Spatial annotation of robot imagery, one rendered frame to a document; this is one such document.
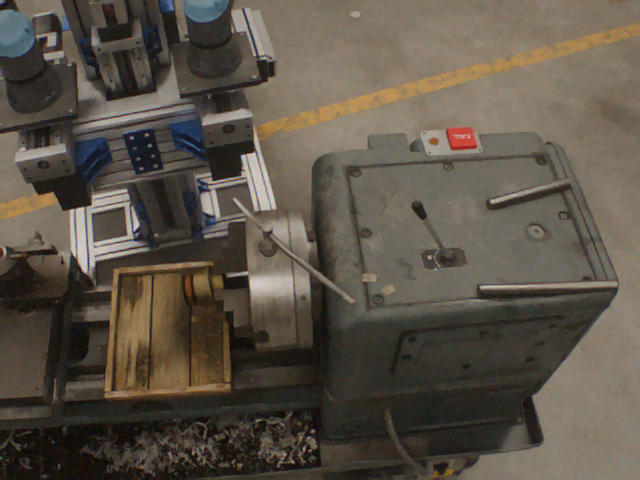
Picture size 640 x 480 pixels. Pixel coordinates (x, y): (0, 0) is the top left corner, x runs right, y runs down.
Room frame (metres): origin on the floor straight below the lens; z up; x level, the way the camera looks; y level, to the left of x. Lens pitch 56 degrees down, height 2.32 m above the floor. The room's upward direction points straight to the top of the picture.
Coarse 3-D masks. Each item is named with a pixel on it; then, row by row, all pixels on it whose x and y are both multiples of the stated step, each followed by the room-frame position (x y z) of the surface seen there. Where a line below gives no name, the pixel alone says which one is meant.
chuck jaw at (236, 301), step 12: (240, 288) 0.71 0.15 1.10; (216, 300) 0.68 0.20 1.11; (228, 300) 0.68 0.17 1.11; (240, 300) 0.68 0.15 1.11; (228, 312) 0.65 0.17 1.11; (240, 312) 0.64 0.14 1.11; (240, 324) 0.61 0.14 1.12; (252, 324) 0.61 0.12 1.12; (240, 336) 0.60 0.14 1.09; (252, 336) 0.60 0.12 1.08; (264, 336) 0.59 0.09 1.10
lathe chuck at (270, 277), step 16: (272, 224) 0.79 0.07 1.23; (288, 224) 0.79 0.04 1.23; (256, 240) 0.74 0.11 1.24; (288, 240) 0.74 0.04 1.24; (256, 256) 0.71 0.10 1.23; (272, 256) 0.71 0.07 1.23; (288, 256) 0.71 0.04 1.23; (256, 272) 0.68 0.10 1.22; (272, 272) 0.68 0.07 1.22; (288, 272) 0.68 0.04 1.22; (256, 288) 0.65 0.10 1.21; (272, 288) 0.65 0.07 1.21; (288, 288) 0.65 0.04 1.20; (256, 304) 0.62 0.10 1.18; (272, 304) 0.63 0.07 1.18; (288, 304) 0.63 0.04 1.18; (256, 320) 0.60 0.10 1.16; (272, 320) 0.60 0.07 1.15; (288, 320) 0.61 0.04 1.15; (272, 336) 0.59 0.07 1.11; (288, 336) 0.59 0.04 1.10
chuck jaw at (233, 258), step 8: (232, 224) 0.82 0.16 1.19; (240, 224) 0.82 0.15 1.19; (232, 232) 0.80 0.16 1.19; (240, 232) 0.80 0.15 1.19; (232, 240) 0.79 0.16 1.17; (240, 240) 0.79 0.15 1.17; (224, 248) 0.78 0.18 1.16; (232, 248) 0.78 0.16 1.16; (240, 248) 0.78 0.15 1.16; (216, 256) 0.78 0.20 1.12; (224, 256) 0.76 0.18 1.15; (232, 256) 0.77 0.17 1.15; (240, 256) 0.77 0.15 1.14; (216, 264) 0.75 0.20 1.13; (224, 264) 0.75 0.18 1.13; (232, 264) 0.75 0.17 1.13; (240, 264) 0.75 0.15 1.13; (216, 272) 0.74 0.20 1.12; (224, 272) 0.74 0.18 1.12
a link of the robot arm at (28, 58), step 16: (0, 16) 1.31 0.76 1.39; (16, 16) 1.31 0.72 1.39; (0, 32) 1.25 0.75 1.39; (16, 32) 1.26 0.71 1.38; (32, 32) 1.29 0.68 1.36; (0, 48) 1.22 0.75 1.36; (16, 48) 1.23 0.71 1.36; (32, 48) 1.26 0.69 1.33; (0, 64) 1.23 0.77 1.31; (16, 64) 1.22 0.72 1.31; (32, 64) 1.24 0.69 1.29; (16, 80) 1.22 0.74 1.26
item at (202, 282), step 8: (200, 272) 0.74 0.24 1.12; (208, 272) 0.74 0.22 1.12; (184, 280) 0.73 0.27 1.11; (192, 280) 0.73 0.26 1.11; (200, 280) 0.72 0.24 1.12; (208, 280) 0.72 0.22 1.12; (216, 280) 0.73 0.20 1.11; (224, 280) 0.75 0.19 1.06; (184, 288) 0.71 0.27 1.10; (192, 288) 0.71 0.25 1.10; (200, 288) 0.70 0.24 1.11; (208, 288) 0.70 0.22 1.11; (216, 288) 0.71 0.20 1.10; (224, 288) 0.71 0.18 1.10; (184, 296) 0.69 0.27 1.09; (192, 296) 0.69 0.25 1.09; (200, 296) 0.69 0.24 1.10; (208, 296) 0.69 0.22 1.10; (192, 304) 0.69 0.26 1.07; (200, 304) 0.69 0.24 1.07; (208, 304) 0.69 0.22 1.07
